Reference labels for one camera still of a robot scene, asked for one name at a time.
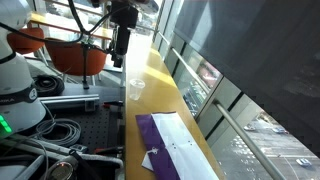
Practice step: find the orange chair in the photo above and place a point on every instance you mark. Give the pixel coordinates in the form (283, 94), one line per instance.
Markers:
(73, 58)
(25, 40)

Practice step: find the clear plastic cup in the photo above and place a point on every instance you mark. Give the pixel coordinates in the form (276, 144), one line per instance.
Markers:
(136, 88)

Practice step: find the black perforated breadboard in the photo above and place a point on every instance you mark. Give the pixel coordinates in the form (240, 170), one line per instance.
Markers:
(98, 125)

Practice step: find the metal window handrail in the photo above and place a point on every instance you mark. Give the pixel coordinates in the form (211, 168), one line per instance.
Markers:
(240, 133)

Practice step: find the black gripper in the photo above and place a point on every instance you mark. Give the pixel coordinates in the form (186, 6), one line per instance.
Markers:
(122, 40)

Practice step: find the dark window blind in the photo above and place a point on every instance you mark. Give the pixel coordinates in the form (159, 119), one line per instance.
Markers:
(266, 50)

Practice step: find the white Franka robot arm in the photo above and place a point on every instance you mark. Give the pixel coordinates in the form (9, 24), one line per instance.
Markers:
(16, 73)

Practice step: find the round black stop button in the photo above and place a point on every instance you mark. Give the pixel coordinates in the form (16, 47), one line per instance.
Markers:
(62, 170)

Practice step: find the white car outside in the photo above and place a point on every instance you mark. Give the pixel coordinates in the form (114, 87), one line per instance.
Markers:
(303, 162)

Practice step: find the aluminium extrusion rail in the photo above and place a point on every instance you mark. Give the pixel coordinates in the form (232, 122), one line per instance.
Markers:
(68, 100)

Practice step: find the white marker card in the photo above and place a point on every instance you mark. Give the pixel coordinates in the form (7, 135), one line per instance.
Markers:
(146, 164)

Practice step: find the purple cloth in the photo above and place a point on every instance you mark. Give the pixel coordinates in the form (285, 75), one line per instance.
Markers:
(186, 146)

